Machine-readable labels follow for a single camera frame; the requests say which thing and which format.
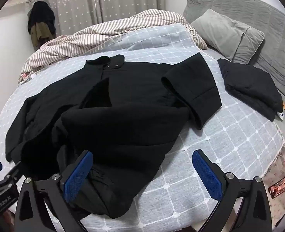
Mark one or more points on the hanging olive garment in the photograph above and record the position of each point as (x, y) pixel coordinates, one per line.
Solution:
(38, 33)

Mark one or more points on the large black jacket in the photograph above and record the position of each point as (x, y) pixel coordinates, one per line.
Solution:
(132, 116)

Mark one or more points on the brown striped blanket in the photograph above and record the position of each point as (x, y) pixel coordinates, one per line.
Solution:
(96, 33)

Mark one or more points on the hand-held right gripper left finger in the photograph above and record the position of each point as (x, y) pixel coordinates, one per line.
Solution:
(78, 174)

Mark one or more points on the floral bed sheet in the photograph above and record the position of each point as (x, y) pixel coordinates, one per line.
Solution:
(282, 205)

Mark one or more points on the grey grid-pattern bedspread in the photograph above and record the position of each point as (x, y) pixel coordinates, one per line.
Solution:
(229, 137)

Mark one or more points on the hanging black garment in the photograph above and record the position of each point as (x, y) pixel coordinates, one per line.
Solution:
(42, 12)

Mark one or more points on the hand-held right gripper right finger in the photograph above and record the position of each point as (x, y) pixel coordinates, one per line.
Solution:
(205, 174)

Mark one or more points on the dark grey pillow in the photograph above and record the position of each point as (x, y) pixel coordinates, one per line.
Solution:
(265, 19)

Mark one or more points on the grey star-print curtain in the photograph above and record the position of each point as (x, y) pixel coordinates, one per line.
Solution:
(108, 0)

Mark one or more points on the shiny copper packet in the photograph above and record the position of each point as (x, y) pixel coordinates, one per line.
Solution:
(282, 185)

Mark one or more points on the folded dark quilted jacket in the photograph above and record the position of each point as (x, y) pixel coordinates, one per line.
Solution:
(248, 87)

